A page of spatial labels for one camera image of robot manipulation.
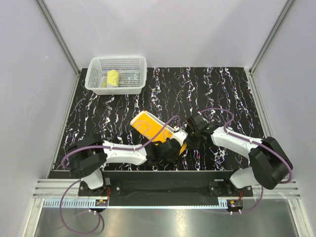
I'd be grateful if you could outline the orange and grey towel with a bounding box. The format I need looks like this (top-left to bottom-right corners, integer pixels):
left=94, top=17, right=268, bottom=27
left=130, top=111, right=187, bottom=154

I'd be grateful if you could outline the yellow-green and grey towel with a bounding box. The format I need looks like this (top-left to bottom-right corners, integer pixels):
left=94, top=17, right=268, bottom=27
left=99, top=70, right=119, bottom=88

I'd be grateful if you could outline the white plastic mesh basket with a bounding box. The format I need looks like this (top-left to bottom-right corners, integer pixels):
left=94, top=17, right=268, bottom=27
left=85, top=56, right=147, bottom=95

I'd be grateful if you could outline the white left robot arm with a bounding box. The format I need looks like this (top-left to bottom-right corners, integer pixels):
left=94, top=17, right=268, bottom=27
left=63, top=134, right=183, bottom=196

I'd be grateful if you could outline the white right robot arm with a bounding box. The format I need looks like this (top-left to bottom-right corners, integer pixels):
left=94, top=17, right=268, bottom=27
left=186, top=113, right=293, bottom=196

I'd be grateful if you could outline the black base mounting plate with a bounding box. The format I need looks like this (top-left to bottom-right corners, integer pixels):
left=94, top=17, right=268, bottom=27
left=78, top=171, right=253, bottom=204

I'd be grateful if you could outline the left orange connector box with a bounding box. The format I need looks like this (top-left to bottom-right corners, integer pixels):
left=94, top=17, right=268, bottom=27
left=95, top=198, right=109, bottom=208

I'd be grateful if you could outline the orange connector box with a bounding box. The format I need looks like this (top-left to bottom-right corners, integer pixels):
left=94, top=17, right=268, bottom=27
left=228, top=199, right=243, bottom=209
left=95, top=198, right=109, bottom=208

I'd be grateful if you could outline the right orange connector box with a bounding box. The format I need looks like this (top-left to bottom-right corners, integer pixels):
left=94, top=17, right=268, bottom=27
left=228, top=199, right=243, bottom=209

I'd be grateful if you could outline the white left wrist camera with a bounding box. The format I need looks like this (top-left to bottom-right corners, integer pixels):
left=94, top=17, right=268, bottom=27
left=171, top=129, right=188, bottom=146

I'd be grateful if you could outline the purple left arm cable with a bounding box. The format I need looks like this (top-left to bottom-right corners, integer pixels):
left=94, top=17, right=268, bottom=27
left=59, top=115, right=180, bottom=234

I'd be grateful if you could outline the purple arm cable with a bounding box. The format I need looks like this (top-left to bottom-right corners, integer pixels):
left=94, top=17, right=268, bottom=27
left=198, top=108, right=294, bottom=215
left=59, top=115, right=180, bottom=234

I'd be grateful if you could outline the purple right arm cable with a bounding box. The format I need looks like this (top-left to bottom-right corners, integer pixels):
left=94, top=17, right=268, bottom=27
left=198, top=108, right=294, bottom=215

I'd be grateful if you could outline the slotted cable duct rail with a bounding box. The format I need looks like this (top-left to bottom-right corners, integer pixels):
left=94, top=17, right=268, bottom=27
left=43, top=198, right=228, bottom=209

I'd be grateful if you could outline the right aluminium frame post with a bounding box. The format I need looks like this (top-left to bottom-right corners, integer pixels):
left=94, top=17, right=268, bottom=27
left=249, top=0, right=296, bottom=75

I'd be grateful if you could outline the aluminium frame post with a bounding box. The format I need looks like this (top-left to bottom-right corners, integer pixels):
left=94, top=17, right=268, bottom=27
left=249, top=0, right=296, bottom=75
left=36, top=0, right=80, bottom=75

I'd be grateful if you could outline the left aluminium frame post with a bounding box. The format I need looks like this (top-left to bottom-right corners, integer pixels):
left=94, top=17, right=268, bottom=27
left=36, top=0, right=80, bottom=75

